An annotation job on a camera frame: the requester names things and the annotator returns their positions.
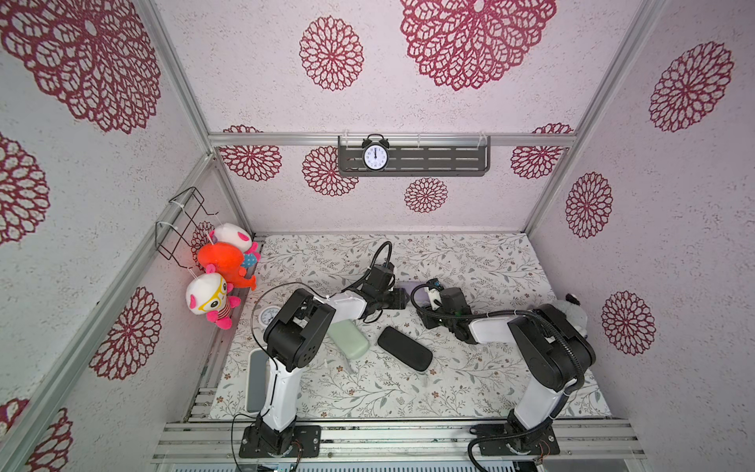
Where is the grey tray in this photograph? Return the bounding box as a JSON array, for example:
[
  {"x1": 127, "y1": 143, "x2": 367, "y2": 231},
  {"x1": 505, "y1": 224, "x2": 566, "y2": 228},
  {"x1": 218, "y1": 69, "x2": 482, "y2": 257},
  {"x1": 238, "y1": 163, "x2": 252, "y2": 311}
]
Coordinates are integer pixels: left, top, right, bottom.
[{"x1": 244, "y1": 348, "x2": 269, "y2": 414}]

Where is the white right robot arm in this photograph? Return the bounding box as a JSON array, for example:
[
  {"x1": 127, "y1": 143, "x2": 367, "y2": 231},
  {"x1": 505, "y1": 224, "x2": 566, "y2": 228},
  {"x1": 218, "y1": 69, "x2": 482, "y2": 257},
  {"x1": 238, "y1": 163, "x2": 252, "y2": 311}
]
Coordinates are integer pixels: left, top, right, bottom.
[{"x1": 409, "y1": 281, "x2": 596, "y2": 433}]

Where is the white table alarm clock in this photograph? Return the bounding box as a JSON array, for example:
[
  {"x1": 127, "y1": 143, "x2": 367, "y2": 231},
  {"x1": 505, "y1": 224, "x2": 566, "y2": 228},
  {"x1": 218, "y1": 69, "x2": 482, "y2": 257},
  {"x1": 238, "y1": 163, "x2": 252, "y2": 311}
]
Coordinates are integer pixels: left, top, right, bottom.
[{"x1": 258, "y1": 306, "x2": 280, "y2": 328}]

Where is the orange plush toy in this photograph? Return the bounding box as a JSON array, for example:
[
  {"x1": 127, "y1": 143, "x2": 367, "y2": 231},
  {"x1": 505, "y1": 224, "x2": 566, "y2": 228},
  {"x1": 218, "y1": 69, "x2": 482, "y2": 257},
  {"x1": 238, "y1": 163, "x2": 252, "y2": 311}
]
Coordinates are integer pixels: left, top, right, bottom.
[{"x1": 197, "y1": 242, "x2": 257, "y2": 290}]

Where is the black alarm clock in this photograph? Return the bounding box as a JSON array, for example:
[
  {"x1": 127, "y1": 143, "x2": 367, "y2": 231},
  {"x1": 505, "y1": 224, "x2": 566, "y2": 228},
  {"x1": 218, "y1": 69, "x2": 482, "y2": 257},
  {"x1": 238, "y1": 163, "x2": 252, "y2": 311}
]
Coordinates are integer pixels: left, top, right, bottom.
[{"x1": 362, "y1": 133, "x2": 390, "y2": 171}]

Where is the white pink plush doll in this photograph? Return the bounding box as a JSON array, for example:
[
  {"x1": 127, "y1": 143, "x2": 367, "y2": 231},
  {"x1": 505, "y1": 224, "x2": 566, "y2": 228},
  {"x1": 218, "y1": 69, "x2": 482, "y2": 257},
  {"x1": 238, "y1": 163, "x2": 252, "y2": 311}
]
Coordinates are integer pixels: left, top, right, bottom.
[{"x1": 210, "y1": 223, "x2": 261, "y2": 269}]

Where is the striped plush doll with glasses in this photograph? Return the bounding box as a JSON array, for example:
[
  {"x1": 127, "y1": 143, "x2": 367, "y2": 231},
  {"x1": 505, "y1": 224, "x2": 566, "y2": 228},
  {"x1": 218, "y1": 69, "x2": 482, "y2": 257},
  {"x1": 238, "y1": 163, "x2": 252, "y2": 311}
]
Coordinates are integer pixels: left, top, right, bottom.
[{"x1": 185, "y1": 273, "x2": 241, "y2": 330}]

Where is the mint green zippered umbrella case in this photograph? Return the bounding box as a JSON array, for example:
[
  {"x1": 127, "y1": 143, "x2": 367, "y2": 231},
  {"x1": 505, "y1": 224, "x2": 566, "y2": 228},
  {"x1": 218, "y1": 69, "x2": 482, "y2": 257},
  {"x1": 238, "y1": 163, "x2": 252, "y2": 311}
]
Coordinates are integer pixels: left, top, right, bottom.
[{"x1": 328, "y1": 321, "x2": 371, "y2": 361}]

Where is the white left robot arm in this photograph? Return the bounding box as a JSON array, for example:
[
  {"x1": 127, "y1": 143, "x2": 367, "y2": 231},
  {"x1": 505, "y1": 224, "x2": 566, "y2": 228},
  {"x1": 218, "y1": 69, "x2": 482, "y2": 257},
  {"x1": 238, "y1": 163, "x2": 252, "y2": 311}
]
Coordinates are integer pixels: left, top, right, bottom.
[{"x1": 260, "y1": 262, "x2": 404, "y2": 434}]

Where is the grey husky plush toy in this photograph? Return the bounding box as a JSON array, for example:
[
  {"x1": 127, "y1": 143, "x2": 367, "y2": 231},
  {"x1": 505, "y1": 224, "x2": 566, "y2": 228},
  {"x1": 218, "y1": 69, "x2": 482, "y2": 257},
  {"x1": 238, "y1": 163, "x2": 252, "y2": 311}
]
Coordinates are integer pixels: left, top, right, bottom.
[{"x1": 552, "y1": 293, "x2": 588, "y2": 338}]

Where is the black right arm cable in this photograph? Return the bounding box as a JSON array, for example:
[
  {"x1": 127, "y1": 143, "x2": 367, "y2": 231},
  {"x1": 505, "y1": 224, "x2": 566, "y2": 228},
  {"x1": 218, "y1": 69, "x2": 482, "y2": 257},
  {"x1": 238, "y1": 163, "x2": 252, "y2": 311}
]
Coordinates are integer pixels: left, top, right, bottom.
[{"x1": 409, "y1": 282, "x2": 586, "y2": 472}]

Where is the black wire basket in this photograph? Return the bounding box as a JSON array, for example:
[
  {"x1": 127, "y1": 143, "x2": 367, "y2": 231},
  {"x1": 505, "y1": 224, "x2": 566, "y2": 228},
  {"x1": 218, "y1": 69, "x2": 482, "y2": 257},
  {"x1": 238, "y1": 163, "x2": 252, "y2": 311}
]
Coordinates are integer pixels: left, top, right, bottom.
[{"x1": 153, "y1": 186, "x2": 218, "y2": 271}]

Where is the grey wall shelf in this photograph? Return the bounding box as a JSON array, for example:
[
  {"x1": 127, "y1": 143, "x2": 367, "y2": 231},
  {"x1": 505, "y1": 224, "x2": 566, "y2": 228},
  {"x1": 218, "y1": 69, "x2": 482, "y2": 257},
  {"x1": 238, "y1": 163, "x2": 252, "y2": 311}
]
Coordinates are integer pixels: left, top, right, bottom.
[{"x1": 336, "y1": 135, "x2": 491, "y2": 178}]

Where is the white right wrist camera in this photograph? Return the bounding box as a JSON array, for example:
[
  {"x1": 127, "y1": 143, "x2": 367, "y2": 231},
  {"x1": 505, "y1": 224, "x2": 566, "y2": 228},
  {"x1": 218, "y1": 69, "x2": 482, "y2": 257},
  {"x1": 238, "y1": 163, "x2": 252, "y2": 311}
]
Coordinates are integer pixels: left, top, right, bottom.
[{"x1": 425, "y1": 278, "x2": 444, "y2": 311}]

